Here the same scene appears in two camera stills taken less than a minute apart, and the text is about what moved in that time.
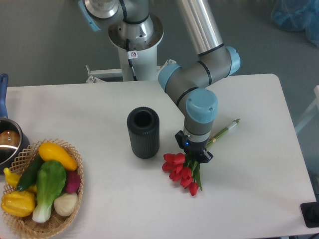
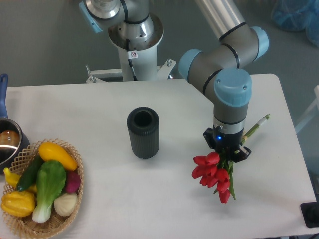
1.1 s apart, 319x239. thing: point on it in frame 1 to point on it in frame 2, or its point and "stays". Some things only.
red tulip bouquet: x=183 y=167 to x=215 y=169
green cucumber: x=29 y=174 stays
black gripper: x=193 y=147 to x=226 y=144
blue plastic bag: x=295 y=15 stays
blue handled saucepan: x=13 y=141 stays
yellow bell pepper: x=18 y=203 stays
